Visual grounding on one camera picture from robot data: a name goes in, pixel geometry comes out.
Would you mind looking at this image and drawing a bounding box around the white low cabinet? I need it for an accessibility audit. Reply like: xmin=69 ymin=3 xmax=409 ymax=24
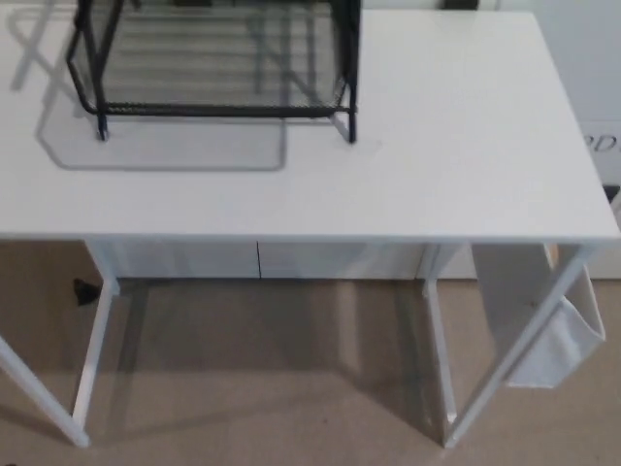
xmin=90 ymin=239 xmax=621 ymax=283

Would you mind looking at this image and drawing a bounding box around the small black floor object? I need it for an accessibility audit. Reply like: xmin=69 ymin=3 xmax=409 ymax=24
xmin=72 ymin=278 xmax=101 ymax=307

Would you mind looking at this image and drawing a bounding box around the black rectangular box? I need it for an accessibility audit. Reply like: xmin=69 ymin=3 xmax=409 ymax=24
xmin=442 ymin=0 xmax=502 ymax=11

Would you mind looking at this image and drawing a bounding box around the white fabric side pouch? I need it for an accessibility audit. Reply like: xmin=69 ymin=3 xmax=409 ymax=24
xmin=473 ymin=242 xmax=607 ymax=390

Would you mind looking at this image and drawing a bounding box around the black wire file rack frame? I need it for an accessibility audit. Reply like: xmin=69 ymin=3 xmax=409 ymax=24
xmin=67 ymin=0 xmax=363 ymax=145

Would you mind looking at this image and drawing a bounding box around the white box with grey lettering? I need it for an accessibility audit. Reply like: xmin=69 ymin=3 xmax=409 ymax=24
xmin=531 ymin=0 xmax=621 ymax=205

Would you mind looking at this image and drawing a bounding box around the white metal-frame desk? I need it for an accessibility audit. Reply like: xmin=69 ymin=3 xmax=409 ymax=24
xmin=0 ymin=0 xmax=616 ymax=450

